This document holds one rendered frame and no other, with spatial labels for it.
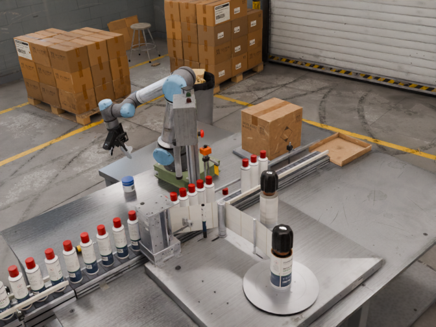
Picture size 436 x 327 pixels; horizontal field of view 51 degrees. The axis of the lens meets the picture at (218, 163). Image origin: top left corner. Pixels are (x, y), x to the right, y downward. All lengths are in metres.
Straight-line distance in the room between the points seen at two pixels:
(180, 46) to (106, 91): 1.24
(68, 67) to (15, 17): 2.33
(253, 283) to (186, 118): 0.76
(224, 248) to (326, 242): 0.46
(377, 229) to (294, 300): 0.69
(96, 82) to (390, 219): 4.05
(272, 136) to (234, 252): 0.92
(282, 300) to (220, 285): 0.26
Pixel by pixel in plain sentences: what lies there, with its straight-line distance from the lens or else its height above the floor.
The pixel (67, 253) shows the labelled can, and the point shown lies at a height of 1.04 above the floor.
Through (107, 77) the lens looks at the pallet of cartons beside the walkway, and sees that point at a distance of 5.74.
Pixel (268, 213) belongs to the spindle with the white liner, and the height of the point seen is 0.98.
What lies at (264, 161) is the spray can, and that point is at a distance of 2.44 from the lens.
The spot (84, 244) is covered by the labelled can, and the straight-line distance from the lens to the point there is 1.99.
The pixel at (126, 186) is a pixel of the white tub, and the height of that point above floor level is 0.87.
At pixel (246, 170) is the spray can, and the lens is 2.37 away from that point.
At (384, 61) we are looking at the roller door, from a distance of 6.46.
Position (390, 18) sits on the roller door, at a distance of 6.32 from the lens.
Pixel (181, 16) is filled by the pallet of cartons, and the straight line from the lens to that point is 6.20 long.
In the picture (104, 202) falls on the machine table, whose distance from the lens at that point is 2.61.
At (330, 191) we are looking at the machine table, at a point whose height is 0.83.
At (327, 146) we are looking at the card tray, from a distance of 3.06.
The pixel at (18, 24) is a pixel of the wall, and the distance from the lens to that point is 7.63.
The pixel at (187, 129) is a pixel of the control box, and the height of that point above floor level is 1.37.
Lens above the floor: 2.26
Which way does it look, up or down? 30 degrees down
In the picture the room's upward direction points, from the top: 3 degrees counter-clockwise
